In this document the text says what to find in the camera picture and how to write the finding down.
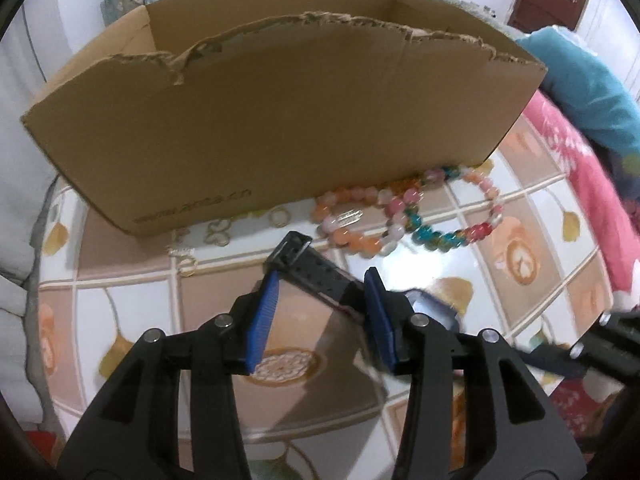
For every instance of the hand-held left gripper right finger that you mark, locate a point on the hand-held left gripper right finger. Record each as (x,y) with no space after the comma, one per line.
(376,321)

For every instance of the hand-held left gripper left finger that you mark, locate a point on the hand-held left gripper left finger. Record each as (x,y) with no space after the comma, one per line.
(262,320)

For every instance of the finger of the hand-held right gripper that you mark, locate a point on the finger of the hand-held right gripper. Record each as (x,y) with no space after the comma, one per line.
(600,355)

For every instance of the black wristwatch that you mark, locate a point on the black wristwatch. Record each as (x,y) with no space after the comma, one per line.
(320,270)

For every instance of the gold round hoop earring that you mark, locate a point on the gold round hoop earring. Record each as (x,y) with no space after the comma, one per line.
(270,216)

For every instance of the brown cardboard box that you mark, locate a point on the brown cardboard box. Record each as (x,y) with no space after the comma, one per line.
(280,125)

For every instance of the gold oval hoop earring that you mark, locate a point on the gold oval hoop earring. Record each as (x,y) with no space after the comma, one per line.
(187,261)

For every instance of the gold butterfly outline earring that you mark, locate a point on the gold butterfly outline earring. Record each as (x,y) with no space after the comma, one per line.
(216,234)

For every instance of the silver abacus charm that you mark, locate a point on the silver abacus charm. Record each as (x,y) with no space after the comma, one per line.
(347,217)

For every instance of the ginkgo leaf patterned tablecloth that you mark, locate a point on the ginkgo leaf patterned tablecloth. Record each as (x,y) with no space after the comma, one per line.
(150,310)

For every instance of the pink floral blanket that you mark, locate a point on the pink floral blanket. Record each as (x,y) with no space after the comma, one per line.
(590,185)

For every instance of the dark blue cloth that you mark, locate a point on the dark blue cloth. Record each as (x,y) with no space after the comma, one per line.
(627,185)

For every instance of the teal plush cushion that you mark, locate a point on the teal plush cushion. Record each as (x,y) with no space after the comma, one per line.
(585,85)

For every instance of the white curtain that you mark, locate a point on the white curtain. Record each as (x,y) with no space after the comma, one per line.
(20,160)

